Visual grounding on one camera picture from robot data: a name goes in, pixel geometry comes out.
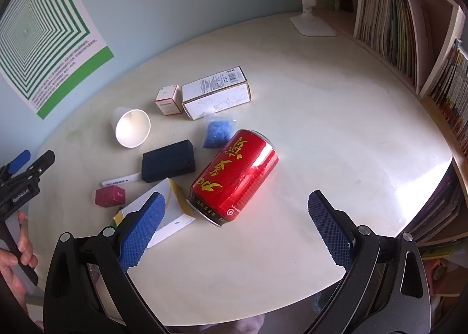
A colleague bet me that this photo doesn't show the white gold box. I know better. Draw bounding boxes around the white gold box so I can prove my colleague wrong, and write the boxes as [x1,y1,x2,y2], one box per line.
[111,178,196,248]

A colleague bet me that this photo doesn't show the small maroon box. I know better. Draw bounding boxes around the small maroon box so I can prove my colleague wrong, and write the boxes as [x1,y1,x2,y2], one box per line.
[94,185,126,207]

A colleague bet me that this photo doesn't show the dark navy case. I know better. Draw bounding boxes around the dark navy case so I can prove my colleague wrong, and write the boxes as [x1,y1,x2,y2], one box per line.
[141,139,195,183]

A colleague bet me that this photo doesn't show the white paper cup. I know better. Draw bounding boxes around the white paper cup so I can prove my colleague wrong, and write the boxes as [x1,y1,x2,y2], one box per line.
[111,107,152,149]

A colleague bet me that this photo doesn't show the red drink can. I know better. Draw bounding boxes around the red drink can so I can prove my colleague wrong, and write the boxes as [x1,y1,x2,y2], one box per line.
[187,129,278,227]

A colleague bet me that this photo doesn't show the blue pellets plastic bag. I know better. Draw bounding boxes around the blue pellets plastic bag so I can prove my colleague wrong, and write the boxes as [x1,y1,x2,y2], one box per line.
[202,113,236,149]

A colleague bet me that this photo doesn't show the small white red-trimmed box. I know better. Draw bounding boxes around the small white red-trimmed box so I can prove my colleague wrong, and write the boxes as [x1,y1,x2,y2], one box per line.
[155,85,183,115]

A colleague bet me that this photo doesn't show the long white gold-edged box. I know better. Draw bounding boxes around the long white gold-edged box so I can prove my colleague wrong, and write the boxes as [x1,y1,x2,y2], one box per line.
[182,67,252,120]

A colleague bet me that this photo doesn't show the person's left hand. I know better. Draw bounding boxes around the person's left hand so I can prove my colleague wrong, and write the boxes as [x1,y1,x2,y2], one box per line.
[0,210,38,312]

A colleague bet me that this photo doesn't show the green spiral calibration poster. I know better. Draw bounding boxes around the green spiral calibration poster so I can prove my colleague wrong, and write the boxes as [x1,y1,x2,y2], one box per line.
[1,0,113,119]

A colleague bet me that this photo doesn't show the white desk lamp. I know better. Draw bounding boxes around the white desk lamp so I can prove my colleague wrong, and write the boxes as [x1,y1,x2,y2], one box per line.
[290,0,336,37]

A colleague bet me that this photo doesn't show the row of upright books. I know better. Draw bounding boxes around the row of upright books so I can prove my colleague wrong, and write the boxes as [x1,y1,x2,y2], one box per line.
[358,0,434,89]

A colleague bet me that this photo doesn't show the wooden bookshelf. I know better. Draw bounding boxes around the wooden bookshelf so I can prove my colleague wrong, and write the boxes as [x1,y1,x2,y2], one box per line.
[314,0,468,298]

